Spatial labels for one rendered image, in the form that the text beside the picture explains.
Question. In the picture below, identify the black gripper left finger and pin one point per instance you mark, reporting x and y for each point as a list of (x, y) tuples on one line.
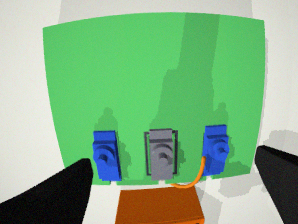
[(61, 199)]

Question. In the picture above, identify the green flat deck plate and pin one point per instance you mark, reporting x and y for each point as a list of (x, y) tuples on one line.
[(112, 79)]

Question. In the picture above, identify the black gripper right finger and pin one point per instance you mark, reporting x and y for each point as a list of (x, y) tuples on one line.
[(279, 173)]

